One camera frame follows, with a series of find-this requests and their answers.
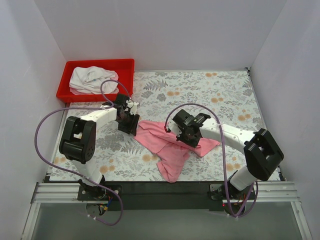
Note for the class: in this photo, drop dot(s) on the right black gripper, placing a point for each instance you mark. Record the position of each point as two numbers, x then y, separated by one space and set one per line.
180 128

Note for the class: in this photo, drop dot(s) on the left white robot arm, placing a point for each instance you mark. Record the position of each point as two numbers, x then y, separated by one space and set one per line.
78 140

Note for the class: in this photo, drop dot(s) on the pink t shirt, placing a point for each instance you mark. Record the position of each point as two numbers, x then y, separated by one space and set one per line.
172 153

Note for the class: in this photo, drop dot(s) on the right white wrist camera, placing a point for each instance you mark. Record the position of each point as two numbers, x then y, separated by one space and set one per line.
172 127

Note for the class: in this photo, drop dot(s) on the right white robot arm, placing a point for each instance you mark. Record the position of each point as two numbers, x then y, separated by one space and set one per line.
262 154

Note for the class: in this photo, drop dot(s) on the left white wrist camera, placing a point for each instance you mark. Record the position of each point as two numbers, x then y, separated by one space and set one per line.
132 106

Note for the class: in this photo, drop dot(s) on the floral table mat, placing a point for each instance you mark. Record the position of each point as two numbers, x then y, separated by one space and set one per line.
228 94

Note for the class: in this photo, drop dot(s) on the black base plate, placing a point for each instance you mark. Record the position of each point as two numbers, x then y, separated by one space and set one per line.
160 195

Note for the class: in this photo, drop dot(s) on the aluminium frame rail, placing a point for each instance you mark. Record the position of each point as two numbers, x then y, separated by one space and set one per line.
55 193

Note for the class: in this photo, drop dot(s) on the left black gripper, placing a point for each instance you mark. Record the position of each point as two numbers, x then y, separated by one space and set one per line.
129 124

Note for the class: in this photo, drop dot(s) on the red plastic bin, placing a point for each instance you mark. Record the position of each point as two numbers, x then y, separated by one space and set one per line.
125 69

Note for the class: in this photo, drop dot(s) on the white t shirt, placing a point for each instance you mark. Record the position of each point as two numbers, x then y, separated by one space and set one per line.
86 81

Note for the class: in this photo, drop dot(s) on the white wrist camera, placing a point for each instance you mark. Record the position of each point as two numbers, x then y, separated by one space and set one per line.
132 106
172 127

